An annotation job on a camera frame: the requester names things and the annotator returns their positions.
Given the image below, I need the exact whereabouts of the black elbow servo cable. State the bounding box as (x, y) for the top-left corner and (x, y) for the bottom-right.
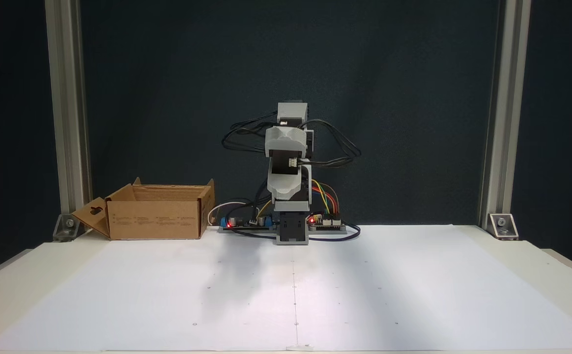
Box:
(306, 119), (363, 168)

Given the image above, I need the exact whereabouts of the white cable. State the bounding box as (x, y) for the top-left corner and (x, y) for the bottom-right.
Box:
(208, 202), (253, 227)

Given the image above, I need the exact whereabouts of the brown cardboard box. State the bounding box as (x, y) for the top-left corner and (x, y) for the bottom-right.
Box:
(71, 178), (216, 240)

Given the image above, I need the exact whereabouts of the circuit board with blue parts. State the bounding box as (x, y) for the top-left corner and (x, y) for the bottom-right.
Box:
(219, 215), (278, 234)

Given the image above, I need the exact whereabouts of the metal corner bracket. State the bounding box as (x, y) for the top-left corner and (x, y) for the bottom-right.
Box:
(53, 214), (80, 242)
(488, 213), (519, 240)

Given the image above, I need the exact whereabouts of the green jumper wire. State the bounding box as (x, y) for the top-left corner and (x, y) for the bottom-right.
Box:
(315, 182), (333, 216)

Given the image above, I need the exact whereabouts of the orange jumper wire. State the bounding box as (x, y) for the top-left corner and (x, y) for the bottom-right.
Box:
(321, 189), (338, 217)

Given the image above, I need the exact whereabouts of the aluminium frame post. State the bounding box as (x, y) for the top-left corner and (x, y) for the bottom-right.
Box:
(45, 0), (92, 217)
(478, 0), (532, 232)

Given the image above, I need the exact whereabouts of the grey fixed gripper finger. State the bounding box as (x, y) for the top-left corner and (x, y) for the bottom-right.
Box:
(272, 188), (301, 203)

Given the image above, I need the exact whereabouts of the white paper sheet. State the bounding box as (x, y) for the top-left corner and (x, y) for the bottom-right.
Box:
(0, 225), (572, 352)

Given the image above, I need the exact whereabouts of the circuit board with jumper wires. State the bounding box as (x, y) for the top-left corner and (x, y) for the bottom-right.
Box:
(309, 214), (347, 234)

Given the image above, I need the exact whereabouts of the black looped base cable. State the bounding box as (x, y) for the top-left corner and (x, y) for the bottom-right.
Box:
(232, 216), (361, 242)

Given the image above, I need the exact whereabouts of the red jumper wire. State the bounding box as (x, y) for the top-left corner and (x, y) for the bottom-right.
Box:
(321, 183), (340, 216)

